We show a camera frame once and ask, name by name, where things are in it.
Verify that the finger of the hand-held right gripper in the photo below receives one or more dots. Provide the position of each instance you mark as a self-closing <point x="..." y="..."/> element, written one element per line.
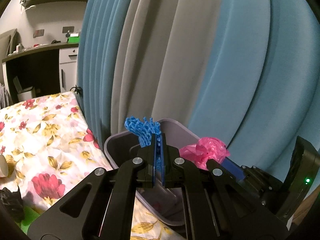
<point x="233" y="170"/>

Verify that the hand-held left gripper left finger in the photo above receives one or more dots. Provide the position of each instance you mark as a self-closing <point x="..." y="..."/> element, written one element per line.
<point x="154" y="160"/>

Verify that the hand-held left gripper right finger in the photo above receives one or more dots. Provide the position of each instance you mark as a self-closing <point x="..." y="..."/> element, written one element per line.
<point x="162" y="160"/>

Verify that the blue foam fruit net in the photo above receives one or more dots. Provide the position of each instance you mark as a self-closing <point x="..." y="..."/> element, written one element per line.
<point x="143" y="131"/>

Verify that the pink plastic bag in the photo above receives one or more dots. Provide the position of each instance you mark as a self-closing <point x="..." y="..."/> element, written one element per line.
<point x="205" y="151"/>

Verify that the grey plastic bin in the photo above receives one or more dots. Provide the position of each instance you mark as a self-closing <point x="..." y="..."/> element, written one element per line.
<point x="120" y="145"/>

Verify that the green wrapper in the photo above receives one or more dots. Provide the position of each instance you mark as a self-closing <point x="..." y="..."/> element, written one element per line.
<point x="31" y="217"/>

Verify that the black plastic bag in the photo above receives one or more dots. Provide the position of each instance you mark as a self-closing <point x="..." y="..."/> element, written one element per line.
<point x="11" y="202"/>

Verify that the paper cup with apple print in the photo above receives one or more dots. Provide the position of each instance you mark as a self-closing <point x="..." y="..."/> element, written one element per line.
<point x="4" y="166"/>

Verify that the black curtain tie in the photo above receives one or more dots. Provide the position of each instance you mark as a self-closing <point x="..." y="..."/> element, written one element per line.
<point x="76" y="90"/>

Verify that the floral bed sheet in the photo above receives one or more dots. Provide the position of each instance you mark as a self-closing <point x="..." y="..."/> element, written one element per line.
<point x="45" y="140"/>

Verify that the blue and grey curtain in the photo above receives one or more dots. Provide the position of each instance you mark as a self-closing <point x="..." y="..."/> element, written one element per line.
<point x="200" y="55"/>

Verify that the white cabinet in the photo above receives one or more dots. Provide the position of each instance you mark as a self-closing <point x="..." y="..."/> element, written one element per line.
<point x="67" y="70"/>

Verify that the white waste bin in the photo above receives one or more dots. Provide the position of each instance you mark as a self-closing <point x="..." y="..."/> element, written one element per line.
<point x="26" y="95"/>

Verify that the green box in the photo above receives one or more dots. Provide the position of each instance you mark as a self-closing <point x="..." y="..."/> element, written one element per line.
<point x="74" y="38"/>

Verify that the dark wooden desk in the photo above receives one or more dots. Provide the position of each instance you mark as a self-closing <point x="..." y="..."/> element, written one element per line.
<point x="37" y="48"/>

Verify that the white ribbed rack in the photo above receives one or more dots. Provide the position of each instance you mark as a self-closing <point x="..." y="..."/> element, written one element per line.
<point x="5" y="95"/>

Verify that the small white bottle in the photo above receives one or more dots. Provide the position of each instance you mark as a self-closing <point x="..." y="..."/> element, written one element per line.
<point x="19" y="47"/>

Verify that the leaning cardboard sheet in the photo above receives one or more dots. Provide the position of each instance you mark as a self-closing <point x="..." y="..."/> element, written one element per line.
<point x="7" y="42"/>

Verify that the grey wall socket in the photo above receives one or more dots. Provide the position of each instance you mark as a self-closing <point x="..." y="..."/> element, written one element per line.
<point x="68" y="29"/>

